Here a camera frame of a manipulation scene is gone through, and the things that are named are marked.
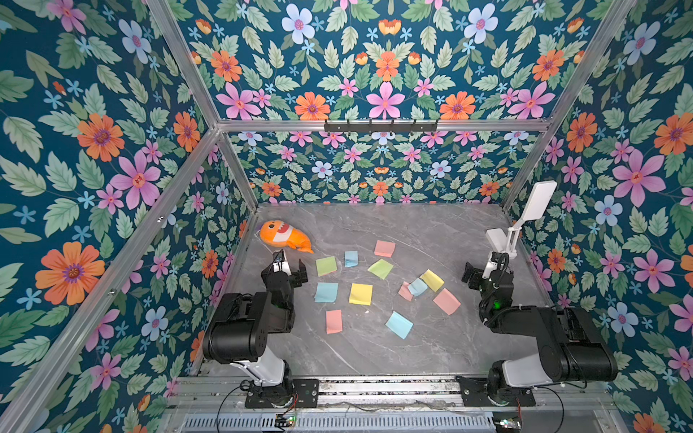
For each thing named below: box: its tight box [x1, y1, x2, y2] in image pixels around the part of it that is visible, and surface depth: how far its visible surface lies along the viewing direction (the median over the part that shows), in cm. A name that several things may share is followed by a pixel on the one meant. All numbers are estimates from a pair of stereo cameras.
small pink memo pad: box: [397, 281, 414, 303], surface depth 94 cm
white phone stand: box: [481, 180, 558, 280], surface depth 86 cm
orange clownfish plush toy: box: [258, 220, 315, 254], surface depth 103 cm
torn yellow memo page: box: [349, 283, 373, 306], surface depth 95 cm
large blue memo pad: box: [384, 310, 415, 341], surface depth 88 cm
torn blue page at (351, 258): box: [344, 250, 359, 268], surface depth 103 cm
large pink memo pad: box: [373, 239, 398, 258], surface depth 107 cm
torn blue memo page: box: [314, 282, 340, 304], surface depth 95 cm
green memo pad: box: [367, 257, 394, 280], surface depth 101 cm
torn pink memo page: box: [325, 309, 343, 335], surface depth 88 cm
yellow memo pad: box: [420, 268, 445, 293], surface depth 98 cm
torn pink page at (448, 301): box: [432, 287, 462, 316], surface depth 93 cm
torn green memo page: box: [315, 256, 338, 277], surface depth 101 cm
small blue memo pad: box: [407, 277, 429, 297], surface depth 95 cm
